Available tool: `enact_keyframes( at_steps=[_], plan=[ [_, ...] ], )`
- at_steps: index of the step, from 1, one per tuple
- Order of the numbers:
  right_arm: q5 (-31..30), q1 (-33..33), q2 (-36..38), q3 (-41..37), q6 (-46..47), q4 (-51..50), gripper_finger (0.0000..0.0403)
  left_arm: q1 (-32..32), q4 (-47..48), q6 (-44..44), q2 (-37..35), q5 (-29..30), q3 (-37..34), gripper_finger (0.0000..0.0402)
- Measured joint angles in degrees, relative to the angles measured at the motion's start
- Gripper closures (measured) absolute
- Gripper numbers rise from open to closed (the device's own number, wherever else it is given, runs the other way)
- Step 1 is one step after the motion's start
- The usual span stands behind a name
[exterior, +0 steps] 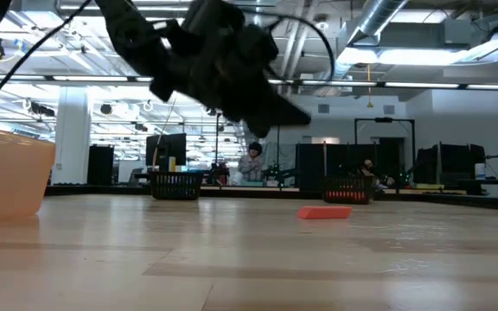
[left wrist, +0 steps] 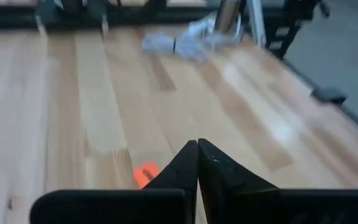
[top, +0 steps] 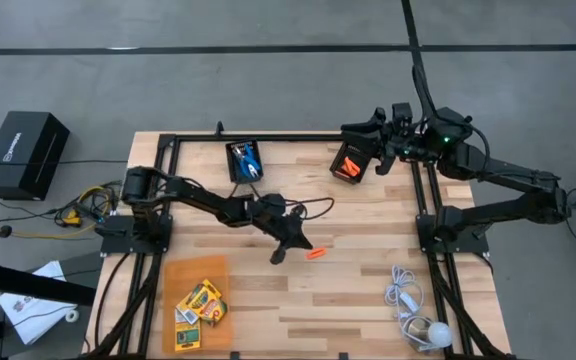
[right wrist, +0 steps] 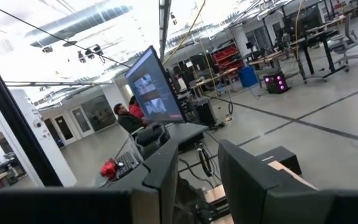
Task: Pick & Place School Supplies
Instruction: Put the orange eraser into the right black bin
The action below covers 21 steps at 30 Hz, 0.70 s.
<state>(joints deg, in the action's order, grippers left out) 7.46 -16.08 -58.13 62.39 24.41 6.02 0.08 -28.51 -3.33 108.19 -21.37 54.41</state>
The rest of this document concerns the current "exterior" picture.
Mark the person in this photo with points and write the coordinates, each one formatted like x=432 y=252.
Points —
x=366 y=166
x=251 y=166

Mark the translucent orange plastic bin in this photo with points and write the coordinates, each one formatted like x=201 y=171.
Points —
x=7 y=181

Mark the silver ventilation duct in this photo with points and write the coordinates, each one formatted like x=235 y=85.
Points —
x=376 y=17

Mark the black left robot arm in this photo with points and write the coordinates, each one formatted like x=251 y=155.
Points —
x=136 y=39

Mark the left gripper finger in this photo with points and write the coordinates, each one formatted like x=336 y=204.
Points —
x=290 y=113
x=258 y=128

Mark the black plastic mesh basket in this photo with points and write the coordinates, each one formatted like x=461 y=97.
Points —
x=347 y=183
x=175 y=188

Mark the grey cover sheet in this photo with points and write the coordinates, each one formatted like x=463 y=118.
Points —
x=281 y=155

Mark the white plastic container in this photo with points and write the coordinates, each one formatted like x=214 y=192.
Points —
x=480 y=171

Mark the black cabinet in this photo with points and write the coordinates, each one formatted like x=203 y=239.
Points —
x=100 y=166

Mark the long light bar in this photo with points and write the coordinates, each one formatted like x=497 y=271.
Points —
x=404 y=84

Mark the black partition panel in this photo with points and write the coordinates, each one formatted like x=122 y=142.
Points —
x=340 y=160

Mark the white column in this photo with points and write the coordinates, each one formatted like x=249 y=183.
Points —
x=72 y=138

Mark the black computer monitor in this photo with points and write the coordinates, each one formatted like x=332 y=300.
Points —
x=167 y=151

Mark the black stand frame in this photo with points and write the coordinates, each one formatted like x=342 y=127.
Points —
x=218 y=138
x=383 y=120

